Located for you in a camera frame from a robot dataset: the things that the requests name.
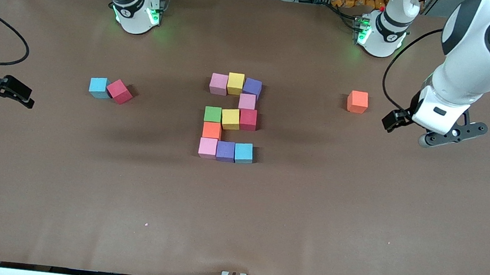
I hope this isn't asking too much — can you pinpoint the yellow foam cube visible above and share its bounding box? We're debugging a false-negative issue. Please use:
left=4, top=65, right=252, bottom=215
left=221, top=107, right=242, bottom=131
left=226, top=72, right=246, bottom=96

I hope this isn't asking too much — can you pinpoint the blue foam cube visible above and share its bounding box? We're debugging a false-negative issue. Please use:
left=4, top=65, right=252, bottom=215
left=88, top=76, right=111, bottom=100
left=233, top=142, right=255, bottom=165

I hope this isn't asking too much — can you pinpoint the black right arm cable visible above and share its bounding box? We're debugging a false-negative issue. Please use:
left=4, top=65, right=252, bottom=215
left=0, top=11, right=34, bottom=71

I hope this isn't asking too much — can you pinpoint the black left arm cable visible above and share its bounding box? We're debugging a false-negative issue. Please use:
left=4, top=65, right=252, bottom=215
left=380, top=23, right=444, bottom=115

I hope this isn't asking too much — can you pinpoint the purple foam cube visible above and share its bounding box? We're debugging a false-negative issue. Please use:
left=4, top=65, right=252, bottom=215
left=215, top=141, right=237, bottom=163
left=242, top=77, right=263, bottom=102

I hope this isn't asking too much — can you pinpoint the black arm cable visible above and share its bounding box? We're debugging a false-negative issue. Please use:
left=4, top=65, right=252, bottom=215
left=0, top=11, right=34, bottom=71
left=380, top=23, right=444, bottom=115

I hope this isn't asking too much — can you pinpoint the orange foam cube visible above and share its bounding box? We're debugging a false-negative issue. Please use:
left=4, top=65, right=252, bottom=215
left=202, top=121, right=223, bottom=141
left=346, top=90, right=370, bottom=115

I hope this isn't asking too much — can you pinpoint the red foam cube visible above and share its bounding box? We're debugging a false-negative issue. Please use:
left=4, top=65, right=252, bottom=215
left=105, top=77, right=135, bottom=106
left=238, top=108, right=258, bottom=132

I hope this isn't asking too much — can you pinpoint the pink foam cube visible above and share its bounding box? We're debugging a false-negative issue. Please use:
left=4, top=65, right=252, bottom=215
left=208, top=72, right=230, bottom=96
left=197, top=137, right=219, bottom=160
left=238, top=93, right=257, bottom=111

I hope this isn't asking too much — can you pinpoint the green foam cube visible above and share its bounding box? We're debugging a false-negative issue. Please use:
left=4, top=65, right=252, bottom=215
left=203, top=106, right=224, bottom=124

